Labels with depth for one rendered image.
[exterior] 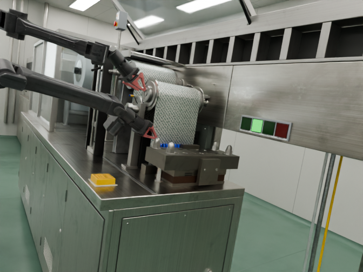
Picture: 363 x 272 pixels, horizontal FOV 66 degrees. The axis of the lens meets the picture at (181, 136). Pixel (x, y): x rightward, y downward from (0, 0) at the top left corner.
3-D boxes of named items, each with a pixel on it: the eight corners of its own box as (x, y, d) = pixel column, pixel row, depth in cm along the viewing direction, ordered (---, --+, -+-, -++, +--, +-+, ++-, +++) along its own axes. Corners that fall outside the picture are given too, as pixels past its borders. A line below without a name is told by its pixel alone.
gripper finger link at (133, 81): (142, 96, 120) (128, 79, 115) (135, 95, 125) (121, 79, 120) (152, 85, 122) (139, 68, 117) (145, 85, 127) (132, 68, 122)
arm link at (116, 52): (105, 55, 111) (116, 46, 111) (103, 53, 117) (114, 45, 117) (116, 69, 115) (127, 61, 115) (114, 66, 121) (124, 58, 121)
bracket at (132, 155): (120, 166, 131) (128, 101, 127) (133, 166, 134) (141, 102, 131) (124, 169, 127) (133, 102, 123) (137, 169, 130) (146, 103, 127)
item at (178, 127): (149, 148, 124) (155, 107, 122) (192, 150, 138) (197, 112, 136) (150, 149, 124) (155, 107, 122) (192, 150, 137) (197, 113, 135)
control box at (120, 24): (112, 28, 169) (113, 11, 168) (122, 31, 173) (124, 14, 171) (115, 27, 163) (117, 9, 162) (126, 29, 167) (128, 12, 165)
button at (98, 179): (90, 179, 104) (91, 173, 104) (108, 179, 109) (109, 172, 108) (96, 185, 99) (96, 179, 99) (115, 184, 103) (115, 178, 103)
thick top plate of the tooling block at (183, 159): (144, 160, 119) (146, 146, 118) (214, 160, 142) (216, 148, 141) (163, 170, 106) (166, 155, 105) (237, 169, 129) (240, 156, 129)
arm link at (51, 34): (1, 34, 115) (5, 6, 111) (12, 35, 120) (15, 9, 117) (98, 67, 111) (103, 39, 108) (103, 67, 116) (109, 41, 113)
